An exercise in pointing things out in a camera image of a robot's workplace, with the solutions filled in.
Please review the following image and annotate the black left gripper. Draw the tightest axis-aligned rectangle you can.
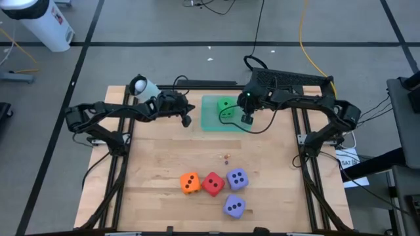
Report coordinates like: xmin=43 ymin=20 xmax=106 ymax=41
xmin=156 ymin=91 xmax=196 ymax=128

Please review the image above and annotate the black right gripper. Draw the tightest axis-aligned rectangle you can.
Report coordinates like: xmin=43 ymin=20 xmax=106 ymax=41
xmin=236 ymin=87 xmax=263 ymax=125

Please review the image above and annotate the green foam die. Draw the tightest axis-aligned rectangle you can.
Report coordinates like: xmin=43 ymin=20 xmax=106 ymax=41
xmin=217 ymin=97 xmax=236 ymax=119

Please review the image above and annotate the teal translucent plastic tray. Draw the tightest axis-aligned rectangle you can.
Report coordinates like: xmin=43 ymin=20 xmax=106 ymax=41
xmin=200 ymin=94 xmax=253 ymax=133

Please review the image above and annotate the purple foam die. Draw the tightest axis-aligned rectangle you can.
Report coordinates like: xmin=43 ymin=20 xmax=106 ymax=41
xmin=226 ymin=168 xmax=249 ymax=191
xmin=223 ymin=194 xmax=247 ymax=220

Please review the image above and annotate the orange foam die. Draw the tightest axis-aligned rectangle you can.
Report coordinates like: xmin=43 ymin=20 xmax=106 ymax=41
xmin=179 ymin=172 xmax=201 ymax=195

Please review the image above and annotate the red foam die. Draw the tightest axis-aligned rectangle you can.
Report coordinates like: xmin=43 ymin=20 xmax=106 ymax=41
xmin=201 ymin=171 xmax=226 ymax=198

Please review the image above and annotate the white paper label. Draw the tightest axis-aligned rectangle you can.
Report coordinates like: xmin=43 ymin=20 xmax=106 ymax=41
xmin=334 ymin=149 xmax=370 ymax=189

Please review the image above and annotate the black desk beam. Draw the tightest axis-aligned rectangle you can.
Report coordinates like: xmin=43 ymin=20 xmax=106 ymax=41
xmin=340 ymin=147 xmax=408 ymax=183

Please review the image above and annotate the white cylindrical bin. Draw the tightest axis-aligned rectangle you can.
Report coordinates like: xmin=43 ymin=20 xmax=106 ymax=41
xmin=0 ymin=0 xmax=75 ymax=52

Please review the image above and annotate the grey cart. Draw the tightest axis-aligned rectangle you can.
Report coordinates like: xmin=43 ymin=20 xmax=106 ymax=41
xmin=386 ymin=77 xmax=420 ymax=170

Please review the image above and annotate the black object on cart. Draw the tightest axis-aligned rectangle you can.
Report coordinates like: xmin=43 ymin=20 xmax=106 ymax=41
xmin=398 ymin=70 xmax=420 ymax=114

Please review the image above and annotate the grey metal stand foot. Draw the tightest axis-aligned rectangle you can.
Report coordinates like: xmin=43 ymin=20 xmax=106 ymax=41
xmin=0 ymin=71 xmax=35 ymax=84

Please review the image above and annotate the black caster base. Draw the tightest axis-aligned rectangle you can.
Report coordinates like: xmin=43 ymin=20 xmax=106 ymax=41
xmin=0 ymin=102 xmax=14 ymax=124

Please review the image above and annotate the black aluminium frame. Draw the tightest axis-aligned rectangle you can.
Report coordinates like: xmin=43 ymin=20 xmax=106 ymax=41
xmin=73 ymin=84 xmax=355 ymax=236

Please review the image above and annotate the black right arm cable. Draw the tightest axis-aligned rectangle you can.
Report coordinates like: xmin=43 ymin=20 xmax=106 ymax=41
xmin=219 ymin=104 xmax=280 ymax=135

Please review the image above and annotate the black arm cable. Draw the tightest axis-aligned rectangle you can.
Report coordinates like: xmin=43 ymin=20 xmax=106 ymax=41
xmin=219 ymin=104 xmax=280 ymax=135
xmin=81 ymin=152 xmax=111 ymax=190

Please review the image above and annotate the long black cable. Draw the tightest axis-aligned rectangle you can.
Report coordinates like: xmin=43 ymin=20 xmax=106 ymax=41
xmin=243 ymin=0 xmax=268 ymax=71

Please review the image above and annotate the curved black cable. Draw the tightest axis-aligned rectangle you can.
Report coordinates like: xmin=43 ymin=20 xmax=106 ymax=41
xmin=182 ymin=0 xmax=237 ymax=16

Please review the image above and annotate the thick yellow cable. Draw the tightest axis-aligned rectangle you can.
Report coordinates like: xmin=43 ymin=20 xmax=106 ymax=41
xmin=298 ymin=0 xmax=338 ymax=99

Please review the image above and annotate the white cable bundle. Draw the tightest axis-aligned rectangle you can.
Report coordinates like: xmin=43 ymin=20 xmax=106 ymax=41
xmin=343 ymin=130 xmax=358 ymax=150

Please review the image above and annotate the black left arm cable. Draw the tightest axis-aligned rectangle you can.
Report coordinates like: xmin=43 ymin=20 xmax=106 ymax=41
xmin=81 ymin=152 xmax=111 ymax=190

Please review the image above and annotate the thin yellow cable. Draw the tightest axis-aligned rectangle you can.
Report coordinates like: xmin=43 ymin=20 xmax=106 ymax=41
xmin=0 ymin=28 xmax=43 ymax=75

